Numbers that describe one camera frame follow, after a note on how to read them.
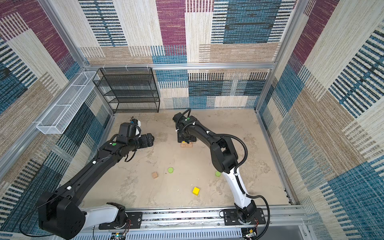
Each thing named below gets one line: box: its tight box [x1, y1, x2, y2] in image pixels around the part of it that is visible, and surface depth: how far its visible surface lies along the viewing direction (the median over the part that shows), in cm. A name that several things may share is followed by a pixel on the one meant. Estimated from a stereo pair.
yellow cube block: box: [192, 187, 201, 196], surface depth 82 cm
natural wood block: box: [180, 142, 193, 148], surface depth 101 cm
